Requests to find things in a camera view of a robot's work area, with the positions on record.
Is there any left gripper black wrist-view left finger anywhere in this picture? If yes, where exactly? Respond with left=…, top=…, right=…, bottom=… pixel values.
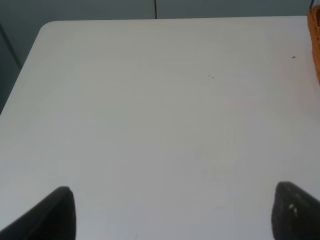
left=0, top=186, right=77, bottom=240

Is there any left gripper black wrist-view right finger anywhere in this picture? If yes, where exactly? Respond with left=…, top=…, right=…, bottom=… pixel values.
left=271, top=181, right=320, bottom=240

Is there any brown wicker basket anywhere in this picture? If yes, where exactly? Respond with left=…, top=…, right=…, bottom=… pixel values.
left=307, top=4, right=320, bottom=82

